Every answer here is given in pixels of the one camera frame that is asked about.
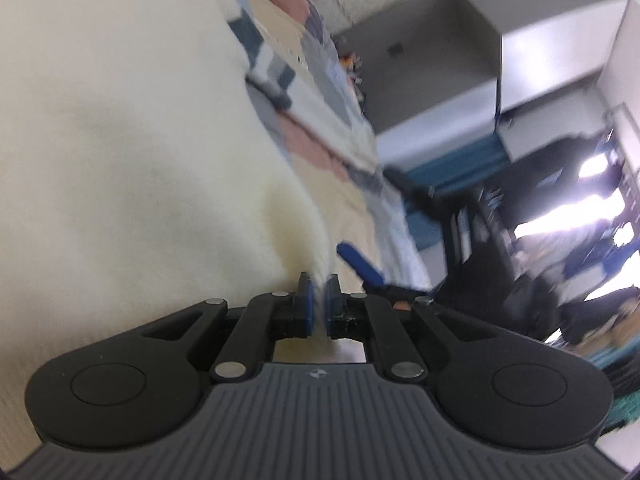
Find blue curtain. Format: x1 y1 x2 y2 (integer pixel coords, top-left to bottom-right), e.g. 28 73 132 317
377 137 511 251

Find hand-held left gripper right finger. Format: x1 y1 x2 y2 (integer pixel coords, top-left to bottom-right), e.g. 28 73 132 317
325 274 516 382

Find patchwork quilt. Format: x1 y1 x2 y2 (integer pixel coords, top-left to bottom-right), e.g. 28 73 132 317
205 0 431 291

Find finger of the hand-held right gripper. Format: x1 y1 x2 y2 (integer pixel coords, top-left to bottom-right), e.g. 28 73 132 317
337 241 436 311
382 166 441 216

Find cream striped sweater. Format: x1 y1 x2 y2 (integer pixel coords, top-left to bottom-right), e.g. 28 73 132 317
0 0 368 476

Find grey wardrobe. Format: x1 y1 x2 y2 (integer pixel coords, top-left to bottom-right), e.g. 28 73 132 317
332 0 640 161

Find cluster of small bottles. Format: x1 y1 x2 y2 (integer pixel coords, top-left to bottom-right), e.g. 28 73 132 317
340 52 363 86

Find bright window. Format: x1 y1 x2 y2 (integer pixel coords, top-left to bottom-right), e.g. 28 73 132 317
512 152 640 301

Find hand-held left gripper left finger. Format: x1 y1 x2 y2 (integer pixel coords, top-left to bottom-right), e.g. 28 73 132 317
125 272 317 381

